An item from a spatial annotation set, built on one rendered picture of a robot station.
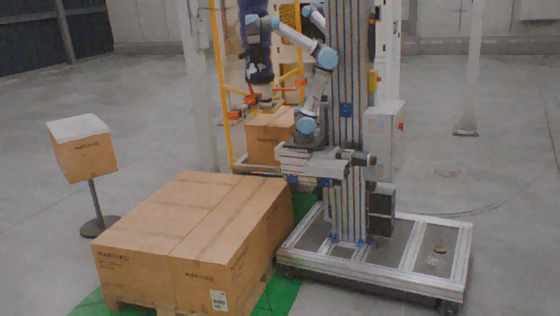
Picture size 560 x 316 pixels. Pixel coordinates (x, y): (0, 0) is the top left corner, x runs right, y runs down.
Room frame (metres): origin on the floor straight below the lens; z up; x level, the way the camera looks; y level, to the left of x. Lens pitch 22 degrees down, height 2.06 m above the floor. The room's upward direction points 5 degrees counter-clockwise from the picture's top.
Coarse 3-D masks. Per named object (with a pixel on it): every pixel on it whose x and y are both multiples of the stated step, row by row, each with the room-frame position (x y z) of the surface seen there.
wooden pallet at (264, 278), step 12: (276, 264) 2.88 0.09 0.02; (264, 276) 2.68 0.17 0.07; (108, 300) 2.53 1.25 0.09; (120, 300) 2.49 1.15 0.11; (132, 300) 2.46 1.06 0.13; (252, 300) 2.49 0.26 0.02; (168, 312) 2.36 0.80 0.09; (180, 312) 2.32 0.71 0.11; (192, 312) 2.30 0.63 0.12; (240, 312) 2.27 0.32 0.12
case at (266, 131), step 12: (288, 108) 3.94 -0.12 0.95; (252, 120) 3.66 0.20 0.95; (264, 120) 3.63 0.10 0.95; (276, 120) 3.60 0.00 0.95; (288, 120) 3.58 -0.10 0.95; (252, 132) 3.53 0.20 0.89; (264, 132) 3.48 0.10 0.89; (276, 132) 3.43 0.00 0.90; (288, 132) 3.39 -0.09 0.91; (252, 144) 3.53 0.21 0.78; (264, 144) 3.48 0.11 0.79; (276, 144) 3.44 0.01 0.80; (252, 156) 3.54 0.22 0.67; (264, 156) 3.49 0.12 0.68
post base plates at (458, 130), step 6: (222, 120) 6.80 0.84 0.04; (234, 120) 6.73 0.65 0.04; (240, 120) 6.77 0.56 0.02; (462, 120) 5.52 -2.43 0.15; (468, 120) 5.43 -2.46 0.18; (474, 120) 5.47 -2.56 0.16; (222, 126) 6.61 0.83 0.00; (234, 126) 6.54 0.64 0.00; (456, 126) 5.55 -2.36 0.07; (462, 126) 5.52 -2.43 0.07; (468, 126) 5.38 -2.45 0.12; (474, 126) 5.47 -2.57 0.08; (456, 132) 5.40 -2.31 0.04; (462, 132) 5.40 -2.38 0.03; (468, 132) 5.35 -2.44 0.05; (474, 132) 5.33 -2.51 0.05
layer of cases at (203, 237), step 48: (192, 192) 3.19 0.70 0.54; (240, 192) 3.12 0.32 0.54; (288, 192) 3.23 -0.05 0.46; (96, 240) 2.57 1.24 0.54; (144, 240) 2.52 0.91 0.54; (192, 240) 2.48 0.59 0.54; (240, 240) 2.43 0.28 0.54; (144, 288) 2.41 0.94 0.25; (192, 288) 2.28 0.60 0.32; (240, 288) 2.31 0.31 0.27
